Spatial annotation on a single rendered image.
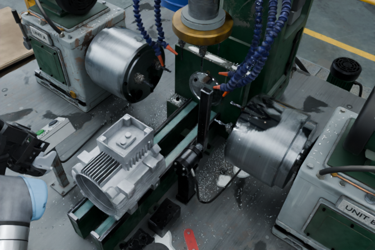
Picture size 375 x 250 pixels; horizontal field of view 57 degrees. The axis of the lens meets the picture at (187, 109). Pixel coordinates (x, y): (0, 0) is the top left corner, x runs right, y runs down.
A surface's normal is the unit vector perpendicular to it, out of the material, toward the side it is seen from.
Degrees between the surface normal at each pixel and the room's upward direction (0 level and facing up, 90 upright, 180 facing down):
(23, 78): 0
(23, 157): 91
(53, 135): 60
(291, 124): 9
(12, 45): 0
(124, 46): 17
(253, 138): 50
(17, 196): 38
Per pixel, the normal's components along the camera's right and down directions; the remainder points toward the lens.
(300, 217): -0.59, 0.56
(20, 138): 0.80, 0.46
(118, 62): -0.38, -0.12
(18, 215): 0.82, -0.30
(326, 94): 0.03, -0.69
